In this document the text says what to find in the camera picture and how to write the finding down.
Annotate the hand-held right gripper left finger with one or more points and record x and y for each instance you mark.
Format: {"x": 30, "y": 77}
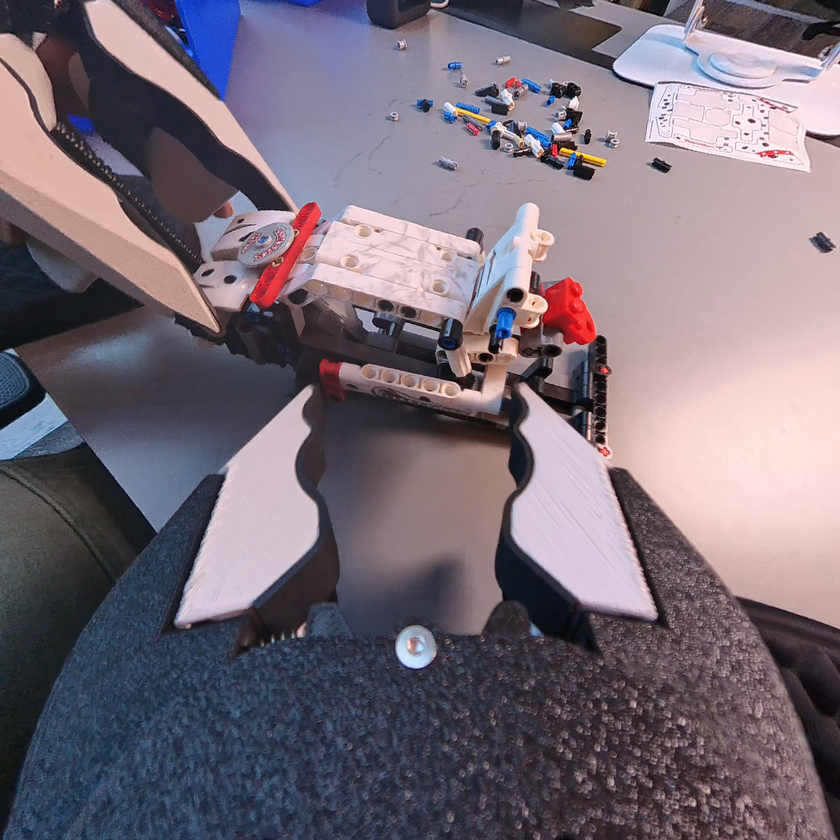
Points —
{"x": 250, "y": 538}

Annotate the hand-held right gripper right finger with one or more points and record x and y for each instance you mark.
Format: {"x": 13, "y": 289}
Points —
{"x": 578, "y": 525}

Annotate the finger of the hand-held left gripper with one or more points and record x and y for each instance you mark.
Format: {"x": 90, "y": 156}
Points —
{"x": 184, "y": 92}
{"x": 79, "y": 197}

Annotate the brick-built truck model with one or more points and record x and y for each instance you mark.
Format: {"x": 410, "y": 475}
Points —
{"x": 394, "y": 263}

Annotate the pile of small brick pieces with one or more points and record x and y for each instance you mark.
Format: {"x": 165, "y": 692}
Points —
{"x": 525, "y": 125}

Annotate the blue storage bin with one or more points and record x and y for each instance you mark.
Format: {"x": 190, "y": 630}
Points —
{"x": 210, "y": 40}

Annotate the person's torso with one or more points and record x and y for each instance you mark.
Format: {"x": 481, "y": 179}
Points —
{"x": 53, "y": 591}

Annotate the sticker sheet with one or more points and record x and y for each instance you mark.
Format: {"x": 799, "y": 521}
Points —
{"x": 722, "y": 125}

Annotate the white book stand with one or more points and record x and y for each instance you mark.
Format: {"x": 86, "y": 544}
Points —
{"x": 735, "y": 59}

